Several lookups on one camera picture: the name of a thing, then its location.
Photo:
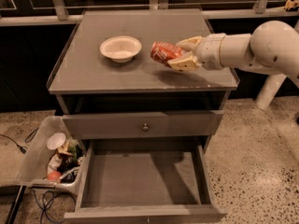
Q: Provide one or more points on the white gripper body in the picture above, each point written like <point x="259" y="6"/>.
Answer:
<point x="209" y="51"/>

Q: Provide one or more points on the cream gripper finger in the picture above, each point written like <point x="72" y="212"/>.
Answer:
<point x="187" y="62"/>
<point x="190" y="44"/>

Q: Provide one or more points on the red coke can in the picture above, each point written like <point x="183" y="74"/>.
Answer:
<point x="163" y="52"/>

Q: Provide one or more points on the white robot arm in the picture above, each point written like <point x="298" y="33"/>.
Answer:
<point x="272" y="49"/>

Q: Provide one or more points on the closed grey top drawer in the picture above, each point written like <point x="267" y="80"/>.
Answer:
<point x="129" y="125"/>

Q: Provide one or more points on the brass drawer knob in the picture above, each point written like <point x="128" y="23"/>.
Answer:
<point x="145" y="127"/>

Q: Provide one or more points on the grey drawer cabinet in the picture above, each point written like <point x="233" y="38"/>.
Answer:
<point x="86" y="82"/>

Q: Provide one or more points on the open grey middle drawer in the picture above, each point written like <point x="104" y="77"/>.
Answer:
<point x="151" y="181"/>

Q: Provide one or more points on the grey metal railing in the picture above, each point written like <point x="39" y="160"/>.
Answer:
<point x="70" y="11"/>

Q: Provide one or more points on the white paper bowl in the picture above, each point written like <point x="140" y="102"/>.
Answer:
<point x="120" y="49"/>

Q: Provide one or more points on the green snack bag in bin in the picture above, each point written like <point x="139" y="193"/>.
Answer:
<point x="72" y="147"/>

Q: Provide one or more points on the white cup in bin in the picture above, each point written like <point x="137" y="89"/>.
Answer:
<point x="56" y="140"/>

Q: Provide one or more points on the red apple in bin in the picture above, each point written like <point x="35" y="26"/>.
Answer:
<point x="54" y="176"/>

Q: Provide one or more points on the clear plastic storage bin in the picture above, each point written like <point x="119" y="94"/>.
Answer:
<point x="33" y="170"/>

